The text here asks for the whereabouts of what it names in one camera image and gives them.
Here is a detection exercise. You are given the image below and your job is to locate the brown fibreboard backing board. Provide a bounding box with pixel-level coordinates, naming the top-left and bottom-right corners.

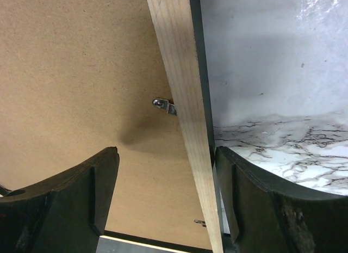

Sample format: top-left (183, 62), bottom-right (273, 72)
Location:
top-left (1, 0), bottom-right (211, 249)

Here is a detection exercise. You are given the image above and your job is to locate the light wooden picture frame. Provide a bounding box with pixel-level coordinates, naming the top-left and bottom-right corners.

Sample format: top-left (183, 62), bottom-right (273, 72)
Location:
top-left (97, 0), bottom-right (232, 253)

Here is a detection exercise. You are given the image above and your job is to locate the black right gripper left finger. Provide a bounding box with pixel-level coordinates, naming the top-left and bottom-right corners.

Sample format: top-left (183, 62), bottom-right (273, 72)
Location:
top-left (1, 147), bottom-right (120, 252)

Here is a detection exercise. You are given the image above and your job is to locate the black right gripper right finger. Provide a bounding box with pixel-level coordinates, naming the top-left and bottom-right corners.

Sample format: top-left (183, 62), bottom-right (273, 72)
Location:
top-left (215, 146), bottom-right (347, 252)

